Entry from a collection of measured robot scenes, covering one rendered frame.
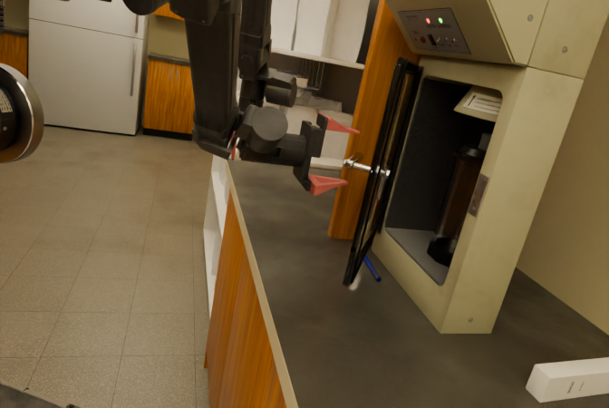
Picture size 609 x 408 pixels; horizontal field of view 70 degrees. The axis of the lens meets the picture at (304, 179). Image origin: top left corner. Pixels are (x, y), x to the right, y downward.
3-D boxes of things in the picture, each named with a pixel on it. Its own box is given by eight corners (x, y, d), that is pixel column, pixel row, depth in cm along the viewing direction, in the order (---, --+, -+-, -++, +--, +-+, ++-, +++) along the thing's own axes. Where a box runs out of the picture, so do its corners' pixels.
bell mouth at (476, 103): (507, 118, 93) (515, 92, 92) (574, 137, 77) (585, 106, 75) (436, 105, 88) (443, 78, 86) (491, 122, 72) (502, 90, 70)
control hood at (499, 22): (420, 54, 94) (433, 5, 91) (528, 66, 64) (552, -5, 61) (372, 43, 90) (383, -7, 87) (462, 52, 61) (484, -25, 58)
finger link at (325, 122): (368, 123, 75) (317, 116, 72) (359, 163, 77) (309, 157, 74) (354, 116, 81) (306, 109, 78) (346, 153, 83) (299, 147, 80)
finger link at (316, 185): (359, 162, 77) (309, 156, 74) (351, 199, 79) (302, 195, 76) (346, 152, 83) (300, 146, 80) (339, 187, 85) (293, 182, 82)
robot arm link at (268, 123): (216, 106, 76) (197, 147, 73) (225, 72, 66) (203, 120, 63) (277, 133, 79) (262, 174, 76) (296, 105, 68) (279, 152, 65)
